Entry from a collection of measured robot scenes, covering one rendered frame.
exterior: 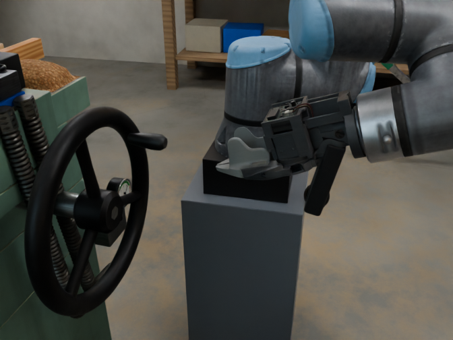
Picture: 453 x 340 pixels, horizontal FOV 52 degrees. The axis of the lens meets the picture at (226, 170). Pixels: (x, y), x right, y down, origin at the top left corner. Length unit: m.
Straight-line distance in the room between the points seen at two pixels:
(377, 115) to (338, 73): 0.52
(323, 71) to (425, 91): 0.53
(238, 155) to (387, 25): 0.25
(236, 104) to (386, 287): 0.98
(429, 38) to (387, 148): 0.14
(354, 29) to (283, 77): 0.50
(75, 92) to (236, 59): 0.37
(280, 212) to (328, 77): 0.33
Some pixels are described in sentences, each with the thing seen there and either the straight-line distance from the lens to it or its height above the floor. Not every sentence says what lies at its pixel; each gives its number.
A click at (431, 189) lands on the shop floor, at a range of 2.44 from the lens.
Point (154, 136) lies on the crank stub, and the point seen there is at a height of 0.89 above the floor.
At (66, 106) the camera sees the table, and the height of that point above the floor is 0.87.
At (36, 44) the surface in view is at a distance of 1.08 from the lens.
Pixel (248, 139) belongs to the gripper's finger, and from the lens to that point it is 0.67.
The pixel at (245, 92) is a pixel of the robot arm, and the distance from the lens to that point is 1.08.
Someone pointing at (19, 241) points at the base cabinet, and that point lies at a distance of 0.85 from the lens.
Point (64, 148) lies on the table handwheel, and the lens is 0.57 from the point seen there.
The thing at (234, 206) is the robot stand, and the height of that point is 0.55.
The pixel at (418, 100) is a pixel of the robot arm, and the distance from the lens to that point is 0.58.
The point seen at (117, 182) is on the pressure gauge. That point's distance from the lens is 0.97.
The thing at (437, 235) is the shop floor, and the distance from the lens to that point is 2.12.
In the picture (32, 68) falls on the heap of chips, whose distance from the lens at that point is 0.91.
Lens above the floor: 1.18
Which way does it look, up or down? 29 degrees down
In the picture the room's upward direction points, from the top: straight up
